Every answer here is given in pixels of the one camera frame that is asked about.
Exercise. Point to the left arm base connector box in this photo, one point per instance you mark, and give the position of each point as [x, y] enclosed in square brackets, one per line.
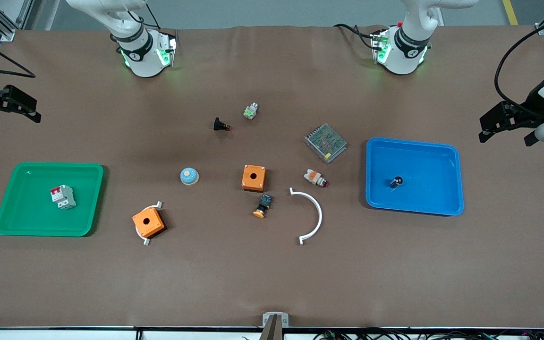
[379, 47]

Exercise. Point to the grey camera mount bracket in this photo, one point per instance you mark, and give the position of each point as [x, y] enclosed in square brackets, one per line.
[275, 322]

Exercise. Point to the white curved plastic bracket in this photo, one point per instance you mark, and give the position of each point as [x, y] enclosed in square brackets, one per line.
[158, 205]
[317, 212]

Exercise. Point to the red white orange switch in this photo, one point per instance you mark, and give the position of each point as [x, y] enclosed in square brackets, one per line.
[315, 177]

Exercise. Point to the orange button box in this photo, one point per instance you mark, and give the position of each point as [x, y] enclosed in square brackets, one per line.
[253, 177]
[148, 222]

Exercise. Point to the blue plastic tray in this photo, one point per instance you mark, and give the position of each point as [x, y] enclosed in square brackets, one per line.
[423, 160]

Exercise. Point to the orange black push button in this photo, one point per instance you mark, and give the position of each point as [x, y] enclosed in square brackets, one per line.
[263, 205]

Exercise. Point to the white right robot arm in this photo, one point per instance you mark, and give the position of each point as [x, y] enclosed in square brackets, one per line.
[142, 56]

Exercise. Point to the black red push button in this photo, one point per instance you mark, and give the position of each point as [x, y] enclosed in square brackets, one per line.
[220, 124]

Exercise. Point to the brown table mat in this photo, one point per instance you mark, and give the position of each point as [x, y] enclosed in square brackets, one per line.
[272, 283]

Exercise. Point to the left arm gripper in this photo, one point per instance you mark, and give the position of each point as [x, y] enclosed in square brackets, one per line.
[526, 114]

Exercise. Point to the blue round buzzer button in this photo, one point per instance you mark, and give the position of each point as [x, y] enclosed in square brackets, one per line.
[189, 176]

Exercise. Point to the green white push button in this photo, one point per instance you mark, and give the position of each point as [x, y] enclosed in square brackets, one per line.
[250, 111]

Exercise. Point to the white circuit breaker red switch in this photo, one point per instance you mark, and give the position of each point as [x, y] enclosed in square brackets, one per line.
[63, 196]

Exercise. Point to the metal mesh power supply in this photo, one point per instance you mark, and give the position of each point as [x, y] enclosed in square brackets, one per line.
[326, 142]

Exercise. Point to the black cylindrical capacitor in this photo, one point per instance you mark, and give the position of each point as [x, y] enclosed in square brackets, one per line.
[396, 182]

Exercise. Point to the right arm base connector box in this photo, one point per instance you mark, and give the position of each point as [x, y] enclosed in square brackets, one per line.
[168, 49]

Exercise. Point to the white table edge rail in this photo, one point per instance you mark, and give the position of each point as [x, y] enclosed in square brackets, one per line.
[64, 334]

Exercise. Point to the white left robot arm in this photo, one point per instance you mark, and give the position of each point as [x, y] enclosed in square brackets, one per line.
[402, 54]

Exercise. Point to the green plastic tray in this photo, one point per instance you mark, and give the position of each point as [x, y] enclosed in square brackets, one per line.
[31, 212]

